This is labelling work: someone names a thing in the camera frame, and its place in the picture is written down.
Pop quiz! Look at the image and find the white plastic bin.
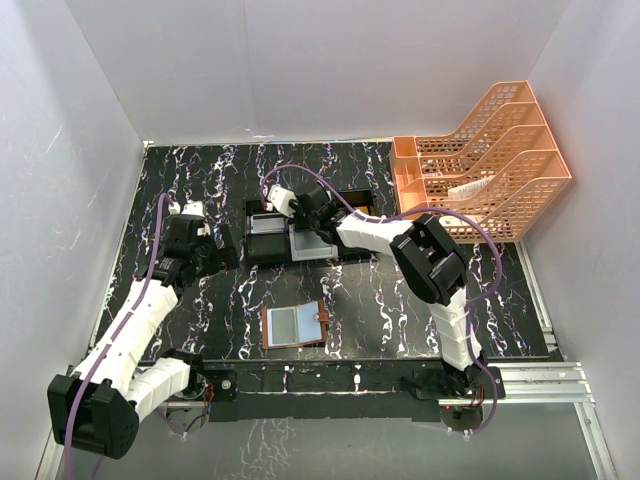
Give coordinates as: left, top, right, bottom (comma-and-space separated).
288, 224, 338, 262

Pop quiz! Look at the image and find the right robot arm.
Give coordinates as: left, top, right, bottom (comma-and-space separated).
268, 186, 484, 394

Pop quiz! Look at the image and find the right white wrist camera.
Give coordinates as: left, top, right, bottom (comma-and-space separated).
264, 185, 297, 218

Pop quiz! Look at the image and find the orange mesh file organizer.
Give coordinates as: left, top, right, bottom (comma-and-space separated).
390, 81, 572, 242

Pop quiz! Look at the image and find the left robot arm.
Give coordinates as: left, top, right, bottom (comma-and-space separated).
47, 213, 239, 459

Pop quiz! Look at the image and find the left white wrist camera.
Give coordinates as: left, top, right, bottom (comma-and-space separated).
168, 201, 211, 237

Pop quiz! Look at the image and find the brown leather card holder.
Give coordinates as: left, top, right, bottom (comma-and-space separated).
261, 300, 329, 350

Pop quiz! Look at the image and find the white paper in organizer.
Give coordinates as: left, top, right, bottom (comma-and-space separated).
447, 175, 494, 201

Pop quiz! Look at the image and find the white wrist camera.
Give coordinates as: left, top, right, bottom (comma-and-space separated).
264, 185, 297, 218
168, 201, 211, 237

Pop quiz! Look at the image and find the black plastic bin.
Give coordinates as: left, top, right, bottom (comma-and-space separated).
244, 199, 291, 267

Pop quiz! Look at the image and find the black bin with gold card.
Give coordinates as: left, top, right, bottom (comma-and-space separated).
338, 189, 379, 263

